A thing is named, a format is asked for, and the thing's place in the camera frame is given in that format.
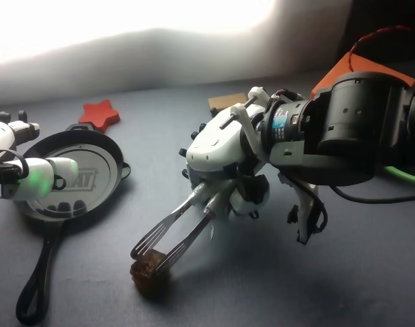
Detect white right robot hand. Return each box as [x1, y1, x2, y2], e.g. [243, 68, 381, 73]
[179, 102, 272, 221]

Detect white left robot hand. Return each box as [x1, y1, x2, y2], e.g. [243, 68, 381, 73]
[0, 110, 79, 202]

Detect metal tongs with taped handles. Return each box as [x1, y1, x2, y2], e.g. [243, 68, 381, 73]
[130, 182, 235, 273]

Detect brown toy meat chunk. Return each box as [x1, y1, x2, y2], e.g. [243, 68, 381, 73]
[130, 250, 172, 294]

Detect black cast iron pan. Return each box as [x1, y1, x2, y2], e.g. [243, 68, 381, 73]
[15, 123, 132, 326]

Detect plain wooden block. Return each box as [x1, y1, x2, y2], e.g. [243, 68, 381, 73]
[208, 92, 247, 115]

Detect red star block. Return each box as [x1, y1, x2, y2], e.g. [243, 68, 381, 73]
[78, 99, 121, 134]

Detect white cloth backdrop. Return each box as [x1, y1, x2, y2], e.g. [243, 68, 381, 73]
[0, 0, 351, 108]

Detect orange box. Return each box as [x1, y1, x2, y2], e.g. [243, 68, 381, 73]
[310, 50, 415, 99]

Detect grey table cloth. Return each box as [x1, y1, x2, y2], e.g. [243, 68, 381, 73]
[0, 80, 415, 327]

